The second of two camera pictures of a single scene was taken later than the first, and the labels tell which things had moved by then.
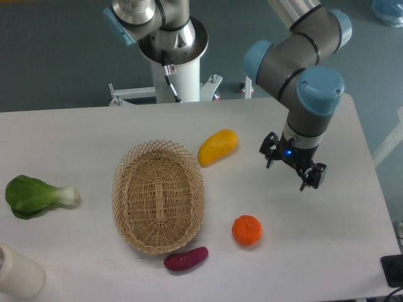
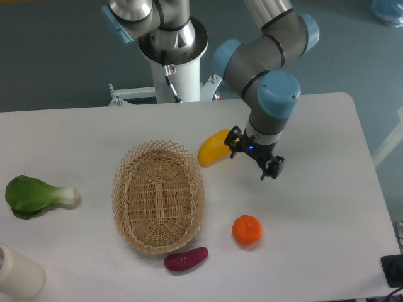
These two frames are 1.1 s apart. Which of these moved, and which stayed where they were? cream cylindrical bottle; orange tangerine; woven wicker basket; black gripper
Moved: black gripper
Stayed: orange tangerine; woven wicker basket; cream cylindrical bottle
